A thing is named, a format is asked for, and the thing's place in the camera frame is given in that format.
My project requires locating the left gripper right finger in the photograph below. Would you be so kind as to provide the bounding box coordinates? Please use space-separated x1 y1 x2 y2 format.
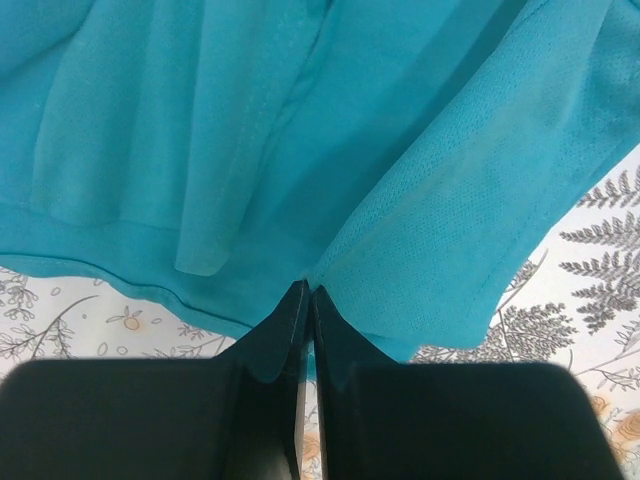
310 288 622 480

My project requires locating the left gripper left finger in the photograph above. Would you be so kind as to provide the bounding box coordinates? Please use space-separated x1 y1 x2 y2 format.
1 281 309 479

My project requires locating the teal t shirt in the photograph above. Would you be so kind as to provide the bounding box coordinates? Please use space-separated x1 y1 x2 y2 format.
1 1 639 360

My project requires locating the floral table mat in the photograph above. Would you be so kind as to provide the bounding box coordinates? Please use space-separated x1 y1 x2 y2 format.
1 160 639 479

